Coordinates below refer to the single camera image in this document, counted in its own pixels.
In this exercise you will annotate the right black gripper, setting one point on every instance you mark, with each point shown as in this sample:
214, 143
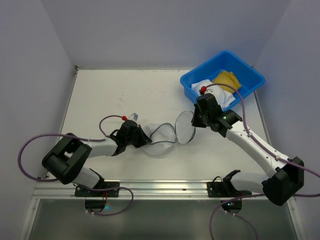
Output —
198, 116

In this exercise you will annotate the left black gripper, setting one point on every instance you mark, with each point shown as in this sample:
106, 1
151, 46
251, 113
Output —
136, 136

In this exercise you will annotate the white bra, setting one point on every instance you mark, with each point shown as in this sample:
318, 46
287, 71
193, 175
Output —
223, 98

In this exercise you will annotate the white mesh laundry bag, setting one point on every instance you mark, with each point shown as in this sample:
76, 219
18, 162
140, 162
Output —
166, 135

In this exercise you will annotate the yellow bra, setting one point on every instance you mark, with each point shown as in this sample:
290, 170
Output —
228, 80

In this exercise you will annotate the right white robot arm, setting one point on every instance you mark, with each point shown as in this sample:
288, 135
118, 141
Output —
282, 176

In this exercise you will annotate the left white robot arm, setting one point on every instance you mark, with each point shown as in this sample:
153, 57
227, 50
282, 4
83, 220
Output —
66, 160

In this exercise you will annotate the blue plastic tub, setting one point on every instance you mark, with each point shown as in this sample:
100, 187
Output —
248, 77

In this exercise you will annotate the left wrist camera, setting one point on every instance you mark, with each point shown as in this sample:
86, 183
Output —
133, 117

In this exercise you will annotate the aluminium mounting rail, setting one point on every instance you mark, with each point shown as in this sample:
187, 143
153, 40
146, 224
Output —
142, 190

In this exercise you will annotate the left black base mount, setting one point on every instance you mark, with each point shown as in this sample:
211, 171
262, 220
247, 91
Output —
96, 201

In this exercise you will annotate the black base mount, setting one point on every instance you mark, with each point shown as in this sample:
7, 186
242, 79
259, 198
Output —
223, 188
96, 201

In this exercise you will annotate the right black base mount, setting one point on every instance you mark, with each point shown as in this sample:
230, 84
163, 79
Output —
223, 188

